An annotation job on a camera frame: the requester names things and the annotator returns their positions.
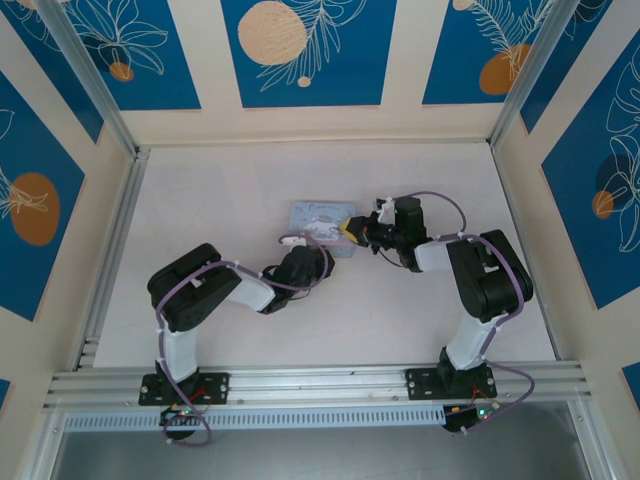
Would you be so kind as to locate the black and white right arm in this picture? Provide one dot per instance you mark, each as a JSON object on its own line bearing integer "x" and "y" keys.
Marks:
{"x": 490, "y": 280}

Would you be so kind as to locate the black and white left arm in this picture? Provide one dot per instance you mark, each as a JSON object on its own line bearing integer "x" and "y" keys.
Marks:
{"x": 200, "y": 290}

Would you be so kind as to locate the grey steel sheet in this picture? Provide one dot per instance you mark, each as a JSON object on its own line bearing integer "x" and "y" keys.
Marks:
{"x": 320, "y": 457}

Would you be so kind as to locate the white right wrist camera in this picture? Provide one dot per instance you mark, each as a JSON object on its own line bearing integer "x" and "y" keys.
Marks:
{"x": 385, "y": 206}

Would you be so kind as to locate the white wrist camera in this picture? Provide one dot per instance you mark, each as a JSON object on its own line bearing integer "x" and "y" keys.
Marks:
{"x": 385, "y": 206}
{"x": 292, "y": 239}

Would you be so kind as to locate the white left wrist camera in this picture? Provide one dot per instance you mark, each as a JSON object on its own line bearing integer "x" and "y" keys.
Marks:
{"x": 292, "y": 239}

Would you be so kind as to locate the long aluminium base rail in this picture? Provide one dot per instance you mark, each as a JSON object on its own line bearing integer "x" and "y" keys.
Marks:
{"x": 320, "y": 385}

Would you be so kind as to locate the aluminium side rail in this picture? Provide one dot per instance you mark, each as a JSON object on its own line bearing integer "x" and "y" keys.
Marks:
{"x": 117, "y": 250}
{"x": 525, "y": 250}

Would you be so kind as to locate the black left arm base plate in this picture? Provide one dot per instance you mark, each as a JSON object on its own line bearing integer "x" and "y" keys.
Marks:
{"x": 220, "y": 387}

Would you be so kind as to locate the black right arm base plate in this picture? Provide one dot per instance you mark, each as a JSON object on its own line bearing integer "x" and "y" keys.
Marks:
{"x": 422, "y": 385}

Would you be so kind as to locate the aluminium frame post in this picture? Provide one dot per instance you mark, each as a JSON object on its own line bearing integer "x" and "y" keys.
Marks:
{"x": 540, "y": 75}
{"x": 90, "y": 75}

